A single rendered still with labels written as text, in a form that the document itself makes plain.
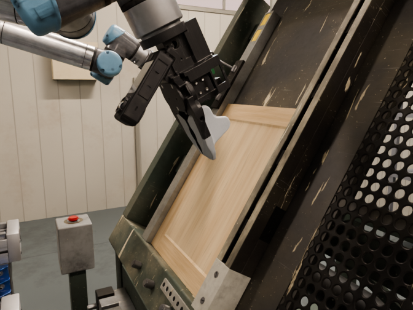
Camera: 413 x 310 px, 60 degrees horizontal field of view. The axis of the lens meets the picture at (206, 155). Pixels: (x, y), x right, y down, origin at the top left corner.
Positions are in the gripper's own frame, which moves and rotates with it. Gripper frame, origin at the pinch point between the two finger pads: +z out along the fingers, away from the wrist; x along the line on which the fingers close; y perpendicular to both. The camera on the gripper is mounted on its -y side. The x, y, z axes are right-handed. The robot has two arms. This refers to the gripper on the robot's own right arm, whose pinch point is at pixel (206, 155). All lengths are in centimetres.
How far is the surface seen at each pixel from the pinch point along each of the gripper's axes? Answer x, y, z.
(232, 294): 12.0, -4.8, 37.1
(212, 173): 48, 16, 27
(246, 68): 62, 51, 6
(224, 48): 85, 59, 0
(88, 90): 367, 40, 13
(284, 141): 15.9, 25.1, 15.2
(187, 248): 40, -4, 39
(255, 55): 61, 56, 4
